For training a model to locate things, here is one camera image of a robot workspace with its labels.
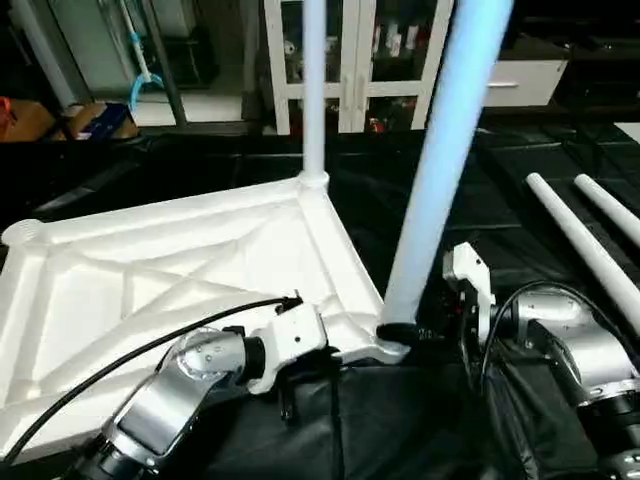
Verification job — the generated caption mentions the white plastic table leg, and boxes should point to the white plastic table leg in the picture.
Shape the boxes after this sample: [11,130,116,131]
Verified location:
[573,174,640,249]
[524,172,640,337]
[380,0,516,329]
[299,0,330,191]

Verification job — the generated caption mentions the white plastic table top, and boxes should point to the white plastic table top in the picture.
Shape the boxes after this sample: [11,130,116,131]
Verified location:
[0,171,412,465]

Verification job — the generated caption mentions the black work mat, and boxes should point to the black work mat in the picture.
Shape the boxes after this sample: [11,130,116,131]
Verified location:
[0,120,640,480]

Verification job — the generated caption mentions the white drawer unit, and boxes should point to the white drawer unit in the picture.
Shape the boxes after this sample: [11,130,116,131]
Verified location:
[484,58,570,109]

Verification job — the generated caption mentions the white glass-door cabinet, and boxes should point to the white glass-door cabinet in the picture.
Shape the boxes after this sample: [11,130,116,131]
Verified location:
[262,0,456,137]

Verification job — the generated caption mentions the blue plastic bag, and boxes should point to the blue plastic bag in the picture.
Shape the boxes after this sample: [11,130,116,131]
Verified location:
[66,102,135,141]

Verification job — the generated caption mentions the light blue hooked pole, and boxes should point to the light blue hooked pole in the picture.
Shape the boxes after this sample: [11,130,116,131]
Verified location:
[118,0,165,113]

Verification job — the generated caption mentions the brown cardboard box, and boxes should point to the brown cardboard box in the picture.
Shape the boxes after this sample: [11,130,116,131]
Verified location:
[0,98,56,143]

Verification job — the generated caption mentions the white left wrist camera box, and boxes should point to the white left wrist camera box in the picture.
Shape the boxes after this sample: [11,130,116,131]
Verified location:
[246,302,328,395]

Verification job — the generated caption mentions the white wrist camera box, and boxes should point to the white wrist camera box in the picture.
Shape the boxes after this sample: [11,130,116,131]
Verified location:
[246,302,328,395]
[441,241,498,347]

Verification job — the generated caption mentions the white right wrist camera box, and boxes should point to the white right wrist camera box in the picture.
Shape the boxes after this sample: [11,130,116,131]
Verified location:
[441,241,498,347]

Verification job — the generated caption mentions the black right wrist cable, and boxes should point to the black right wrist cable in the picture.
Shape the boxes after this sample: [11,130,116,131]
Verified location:
[460,280,603,397]

